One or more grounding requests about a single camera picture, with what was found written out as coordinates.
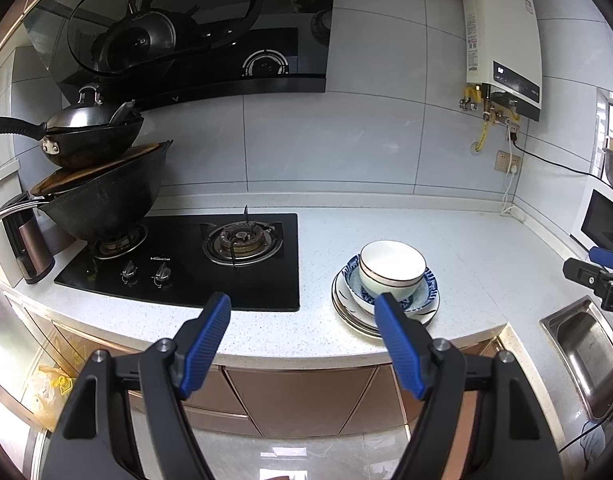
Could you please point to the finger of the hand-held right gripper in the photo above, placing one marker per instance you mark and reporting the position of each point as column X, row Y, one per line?
column 584, row 270
column 606, row 257

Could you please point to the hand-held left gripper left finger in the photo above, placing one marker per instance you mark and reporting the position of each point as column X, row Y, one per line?
column 206, row 345

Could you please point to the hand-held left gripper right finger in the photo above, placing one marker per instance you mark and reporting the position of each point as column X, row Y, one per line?
column 401, row 345

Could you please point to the blue patterned plate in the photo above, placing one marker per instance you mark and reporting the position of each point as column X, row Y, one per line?
column 431, row 285

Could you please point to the mandala pattern plate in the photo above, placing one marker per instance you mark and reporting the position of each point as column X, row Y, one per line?
column 342, row 300

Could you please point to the plain white bowl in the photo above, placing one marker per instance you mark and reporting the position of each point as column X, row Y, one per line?
column 391, row 265

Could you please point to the stainless steel sink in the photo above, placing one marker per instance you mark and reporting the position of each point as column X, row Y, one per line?
column 581, row 345

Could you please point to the black gas stove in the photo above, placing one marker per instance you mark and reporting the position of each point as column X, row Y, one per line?
column 266, row 285

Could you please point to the brown kitchen cabinet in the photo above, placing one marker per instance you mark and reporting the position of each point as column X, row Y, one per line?
column 296, row 395

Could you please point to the yellow plastic bag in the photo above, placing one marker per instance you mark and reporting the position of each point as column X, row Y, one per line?
column 51, row 385

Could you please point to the large black wok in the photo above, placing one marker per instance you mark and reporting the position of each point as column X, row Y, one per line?
column 111, row 205

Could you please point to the brown electric kettle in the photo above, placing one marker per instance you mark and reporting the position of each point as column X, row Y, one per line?
column 31, row 245

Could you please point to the round wooden lid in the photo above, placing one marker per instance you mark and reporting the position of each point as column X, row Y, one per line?
column 111, row 162

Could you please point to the water heater pipe fittings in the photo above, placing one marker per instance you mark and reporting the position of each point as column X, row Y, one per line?
column 469, row 97

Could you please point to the small black wok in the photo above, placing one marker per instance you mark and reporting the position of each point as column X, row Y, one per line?
column 96, row 145

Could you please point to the white gas water heater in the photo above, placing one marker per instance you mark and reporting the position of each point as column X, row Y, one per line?
column 501, row 35

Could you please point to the metal spatula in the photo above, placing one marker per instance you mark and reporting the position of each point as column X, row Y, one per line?
column 122, row 110

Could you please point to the steel wok lid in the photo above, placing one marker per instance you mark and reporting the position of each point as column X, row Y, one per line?
column 81, row 117

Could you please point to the black glass range hood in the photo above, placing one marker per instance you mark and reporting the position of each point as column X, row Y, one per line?
column 286, row 35

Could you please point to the beige wall outlet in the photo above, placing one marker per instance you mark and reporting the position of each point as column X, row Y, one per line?
column 501, row 160

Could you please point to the wall outlet with black plug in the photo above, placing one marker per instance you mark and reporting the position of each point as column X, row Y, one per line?
column 512, row 135

